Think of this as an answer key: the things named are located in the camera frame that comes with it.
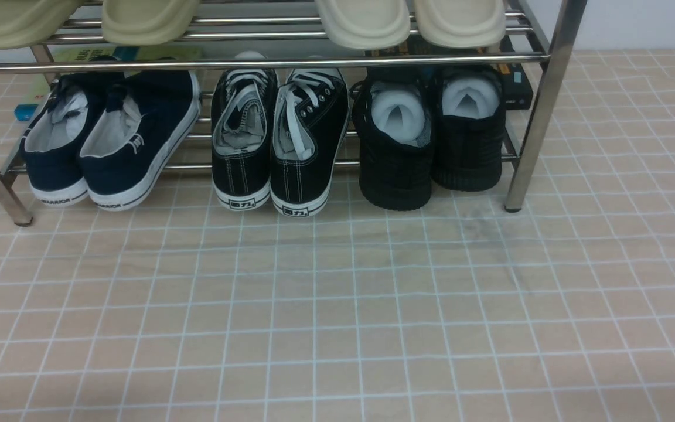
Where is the black knit shoe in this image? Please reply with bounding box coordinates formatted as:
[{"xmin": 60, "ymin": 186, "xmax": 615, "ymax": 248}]
[
  {"xmin": 353, "ymin": 67, "xmax": 434, "ymax": 212},
  {"xmin": 428, "ymin": 64, "xmax": 506, "ymax": 192}
]

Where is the metal shoe rack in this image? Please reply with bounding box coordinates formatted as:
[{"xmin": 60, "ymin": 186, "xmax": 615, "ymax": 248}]
[{"xmin": 0, "ymin": 1, "xmax": 588, "ymax": 227}]

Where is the black canvas sneaker right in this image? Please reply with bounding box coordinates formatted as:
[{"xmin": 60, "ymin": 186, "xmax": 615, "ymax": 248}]
[{"xmin": 270, "ymin": 67, "xmax": 350, "ymax": 218}]

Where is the black canvas sneaker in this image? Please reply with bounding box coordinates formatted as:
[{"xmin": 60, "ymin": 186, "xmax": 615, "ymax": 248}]
[
  {"xmin": 270, "ymin": 67, "xmax": 350, "ymax": 218},
  {"xmin": 211, "ymin": 69, "xmax": 279, "ymax": 211}
]

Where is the black canvas sneaker left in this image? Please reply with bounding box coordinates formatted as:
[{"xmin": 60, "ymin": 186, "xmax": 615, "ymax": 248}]
[{"xmin": 211, "ymin": 69, "xmax": 279, "ymax": 211}]

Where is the cream slipper left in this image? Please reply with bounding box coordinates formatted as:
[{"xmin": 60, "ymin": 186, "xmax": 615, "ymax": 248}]
[{"xmin": 315, "ymin": 1, "xmax": 411, "ymax": 50}]

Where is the cream slipper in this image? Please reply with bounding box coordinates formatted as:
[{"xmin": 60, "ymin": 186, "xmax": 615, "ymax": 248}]
[
  {"xmin": 315, "ymin": 1, "xmax": 411, "ymax": 50},
  {"xmin": 414, "ymin": 1, "xmax": 506, "ymax": 49}
]

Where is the navy sneaker right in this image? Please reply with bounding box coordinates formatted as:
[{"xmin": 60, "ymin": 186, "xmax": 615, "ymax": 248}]
[{"xmin": 78, "ymin": 70, "xmax": 202, "ymax": 212}]

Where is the navy sneaker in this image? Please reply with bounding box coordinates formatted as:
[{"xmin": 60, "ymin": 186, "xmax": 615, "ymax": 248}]
[
  {"xmin": 19, "ymin": 70, "xmax": 124, "ymax": 207},
  {"xmin": 78, "ymin": 70, "xmax": 202, "ymax": 212}
]

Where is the cream slipper right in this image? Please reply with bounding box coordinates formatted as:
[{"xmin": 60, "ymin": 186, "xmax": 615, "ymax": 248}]
[{"xmin": 414, "ymin": 1, "xmax": 506, "ymax": 49}]

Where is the olive slipper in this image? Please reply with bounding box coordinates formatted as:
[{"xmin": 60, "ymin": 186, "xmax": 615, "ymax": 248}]
[
  {"xmin": 0, "ymin": 1, "xmax": 84, "ymax": 50},
  {"xmin": 101, "ymin": 1, "xmax": 200, "ymax": 46}
]

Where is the navy sneaker left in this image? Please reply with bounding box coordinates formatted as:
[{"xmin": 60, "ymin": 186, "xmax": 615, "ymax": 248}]
[{"xmin": 19, "ymin": 70, "xmax": 124, "ymax": 207}]

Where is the olive slipper far left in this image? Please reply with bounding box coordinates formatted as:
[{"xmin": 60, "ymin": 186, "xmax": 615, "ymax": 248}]
[{"xmin": 0, "ymin": 1, "xmax": 84, "ymax": 50}]

